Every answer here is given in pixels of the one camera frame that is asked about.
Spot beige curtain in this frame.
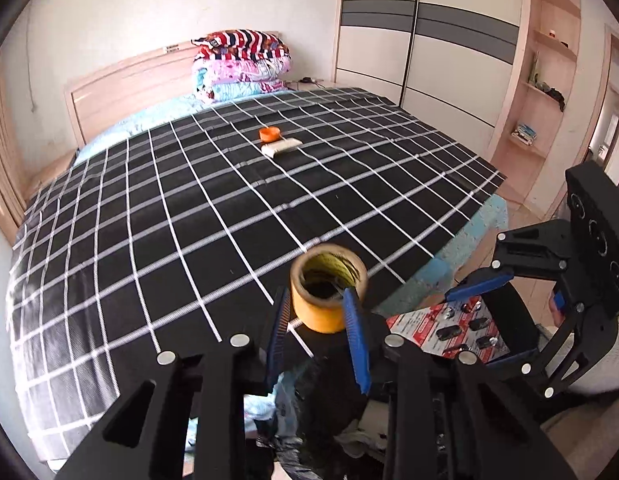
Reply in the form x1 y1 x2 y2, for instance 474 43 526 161
0 52 31 247

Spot stack of books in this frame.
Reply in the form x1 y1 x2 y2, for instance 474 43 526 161
511 122 538 147

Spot white sliding-door wardrobe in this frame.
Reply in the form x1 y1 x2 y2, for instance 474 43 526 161
333 0 533 162

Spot wooden headboard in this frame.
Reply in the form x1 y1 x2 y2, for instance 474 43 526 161
64 30 281 147

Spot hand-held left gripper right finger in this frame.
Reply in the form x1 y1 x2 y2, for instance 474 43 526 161
341 287 579 480

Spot light blue folded quilt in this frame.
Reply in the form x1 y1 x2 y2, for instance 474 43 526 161
202 78 288 106

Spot wooden nightstand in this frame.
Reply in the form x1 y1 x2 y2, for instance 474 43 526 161
284 78 338 92
26 151 76 201

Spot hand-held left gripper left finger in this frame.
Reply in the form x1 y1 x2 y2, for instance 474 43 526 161
54 285 296 480

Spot bed with blue sheet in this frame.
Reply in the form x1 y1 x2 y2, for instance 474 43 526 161
72 87 510 313

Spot striped folded blanket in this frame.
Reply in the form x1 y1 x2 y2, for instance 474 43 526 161
192 30 291 64

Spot yellow tape roll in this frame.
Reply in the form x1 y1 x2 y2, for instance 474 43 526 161
290 243 369 334

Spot dark items on shelf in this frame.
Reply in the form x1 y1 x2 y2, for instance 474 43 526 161
528 50 566 112

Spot red white blister card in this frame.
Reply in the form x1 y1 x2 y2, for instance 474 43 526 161
385 296 515 367

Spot wooden door frame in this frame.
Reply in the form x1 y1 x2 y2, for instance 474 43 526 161
583 24 619 176

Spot pink folded quilt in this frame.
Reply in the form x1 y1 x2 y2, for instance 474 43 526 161
192 56 293 92

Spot wooden open shelf unit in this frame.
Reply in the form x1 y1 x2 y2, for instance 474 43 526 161
488 0 583 213

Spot white packet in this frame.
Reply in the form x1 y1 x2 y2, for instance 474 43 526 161
261 138 303 157

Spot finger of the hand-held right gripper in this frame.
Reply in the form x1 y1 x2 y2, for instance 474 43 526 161
443 218 575 306
458 280 619 412

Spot black checkered cloth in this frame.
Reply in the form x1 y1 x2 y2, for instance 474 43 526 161
6 87 506 461

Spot bin with black bag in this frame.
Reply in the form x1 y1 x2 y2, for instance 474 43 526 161
187 350 495 480

